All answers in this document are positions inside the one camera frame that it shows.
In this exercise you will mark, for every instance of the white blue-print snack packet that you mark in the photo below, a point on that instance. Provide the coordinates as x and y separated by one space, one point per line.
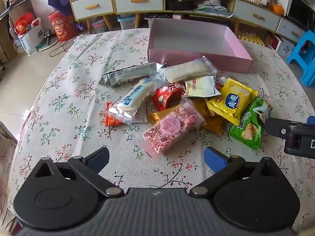
137 93

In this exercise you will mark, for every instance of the pink nougat packet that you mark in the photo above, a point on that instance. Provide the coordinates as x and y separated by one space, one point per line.
169 127

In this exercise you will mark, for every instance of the blue plastic stool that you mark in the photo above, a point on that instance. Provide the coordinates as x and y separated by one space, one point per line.
310 71

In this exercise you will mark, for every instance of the small white drawer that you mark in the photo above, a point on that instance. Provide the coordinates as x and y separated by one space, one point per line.
285 29

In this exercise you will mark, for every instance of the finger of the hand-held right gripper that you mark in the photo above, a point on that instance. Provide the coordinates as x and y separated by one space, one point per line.
276 127
311 121

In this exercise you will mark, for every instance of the floral tablecloth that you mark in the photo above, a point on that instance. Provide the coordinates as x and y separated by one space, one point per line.
73 103

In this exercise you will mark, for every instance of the black microwave oven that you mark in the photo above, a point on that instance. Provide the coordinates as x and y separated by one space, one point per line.
300 9

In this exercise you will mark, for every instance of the red box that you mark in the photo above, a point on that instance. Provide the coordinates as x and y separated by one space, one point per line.
270 40

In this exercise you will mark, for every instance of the loose pile of papers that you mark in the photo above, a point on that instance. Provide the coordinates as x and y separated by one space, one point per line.
214 11

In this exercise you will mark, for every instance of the long silver grey snack packet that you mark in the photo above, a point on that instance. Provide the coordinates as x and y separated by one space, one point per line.
128 73

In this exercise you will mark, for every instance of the white shopping bag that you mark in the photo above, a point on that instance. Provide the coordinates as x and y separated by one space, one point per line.
29 41

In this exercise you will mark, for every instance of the white printed box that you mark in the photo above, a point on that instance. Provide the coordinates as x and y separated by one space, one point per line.
286 50

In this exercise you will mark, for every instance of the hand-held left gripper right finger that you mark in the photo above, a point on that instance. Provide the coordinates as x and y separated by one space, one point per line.
214 159

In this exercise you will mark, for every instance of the clear storage box blue lid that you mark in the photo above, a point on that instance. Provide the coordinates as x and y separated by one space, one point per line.
126 23

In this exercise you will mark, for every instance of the yellow egg tray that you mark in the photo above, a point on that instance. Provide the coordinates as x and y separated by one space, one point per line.
251 38

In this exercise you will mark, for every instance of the yellow packet with blue label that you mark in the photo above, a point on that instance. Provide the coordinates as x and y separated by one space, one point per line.
233 100

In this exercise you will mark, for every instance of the orange fruit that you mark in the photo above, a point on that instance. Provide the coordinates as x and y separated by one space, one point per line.
278 9

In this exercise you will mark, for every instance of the gold snack packet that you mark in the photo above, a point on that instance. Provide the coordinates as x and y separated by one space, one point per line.
158 116

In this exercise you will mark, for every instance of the red snack packet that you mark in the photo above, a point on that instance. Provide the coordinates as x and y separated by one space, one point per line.
167 97

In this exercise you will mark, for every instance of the white roll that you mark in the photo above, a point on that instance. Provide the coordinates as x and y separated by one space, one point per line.
187 71

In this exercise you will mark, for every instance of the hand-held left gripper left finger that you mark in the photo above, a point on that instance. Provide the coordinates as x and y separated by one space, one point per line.
98 159

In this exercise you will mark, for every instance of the red printed bucket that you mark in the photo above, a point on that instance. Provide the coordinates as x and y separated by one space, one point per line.
61 27

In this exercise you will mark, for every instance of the red gift bag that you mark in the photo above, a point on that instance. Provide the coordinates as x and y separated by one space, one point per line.
24 22

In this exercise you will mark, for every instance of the green chips packet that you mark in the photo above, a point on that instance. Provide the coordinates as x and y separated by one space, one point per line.
248 127

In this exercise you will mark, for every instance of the pink cardboard box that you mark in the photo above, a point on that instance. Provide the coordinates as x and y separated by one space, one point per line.
192 36

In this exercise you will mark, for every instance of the black phone stand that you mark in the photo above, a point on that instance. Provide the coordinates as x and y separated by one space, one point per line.
48 35

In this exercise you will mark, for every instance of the cream white snack packet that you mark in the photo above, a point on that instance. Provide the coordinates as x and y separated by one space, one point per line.
199 87

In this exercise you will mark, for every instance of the clear box with black lid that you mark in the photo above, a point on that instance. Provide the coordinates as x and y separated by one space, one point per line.
157 16

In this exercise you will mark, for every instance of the wooden cabinet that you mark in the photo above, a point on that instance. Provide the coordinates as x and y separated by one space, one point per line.
152 12

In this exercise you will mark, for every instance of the orange biscuit packet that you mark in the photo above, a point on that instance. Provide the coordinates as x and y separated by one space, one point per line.
110 119

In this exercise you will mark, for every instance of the purple hat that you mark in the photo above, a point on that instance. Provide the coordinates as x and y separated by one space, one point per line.
59 0

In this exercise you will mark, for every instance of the dark orange snack packet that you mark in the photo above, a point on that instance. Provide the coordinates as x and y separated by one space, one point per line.
214 125

